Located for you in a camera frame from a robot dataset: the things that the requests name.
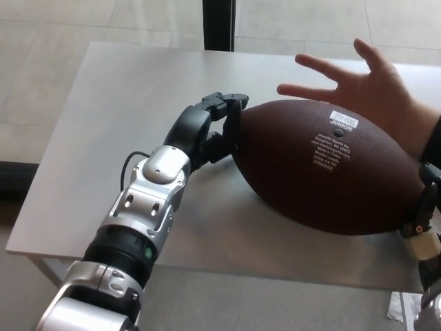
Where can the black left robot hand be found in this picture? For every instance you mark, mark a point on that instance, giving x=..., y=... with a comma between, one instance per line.
x=189, y=124

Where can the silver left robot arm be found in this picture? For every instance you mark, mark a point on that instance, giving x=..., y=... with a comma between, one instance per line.
x=138, y=213

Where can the brown junior football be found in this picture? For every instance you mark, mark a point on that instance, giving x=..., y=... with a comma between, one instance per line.
x=289, y=172

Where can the black vertical door post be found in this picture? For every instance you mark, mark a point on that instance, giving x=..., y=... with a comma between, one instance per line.
x=217, y=24

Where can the black bar on floor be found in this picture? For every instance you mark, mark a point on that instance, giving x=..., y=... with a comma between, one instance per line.
x=15, y=179

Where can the crumpled white paper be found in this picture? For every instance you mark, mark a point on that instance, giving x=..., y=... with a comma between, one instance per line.
x=403, y=305

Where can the person's bare hand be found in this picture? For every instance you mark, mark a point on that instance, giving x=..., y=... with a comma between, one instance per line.
x=382, y=100

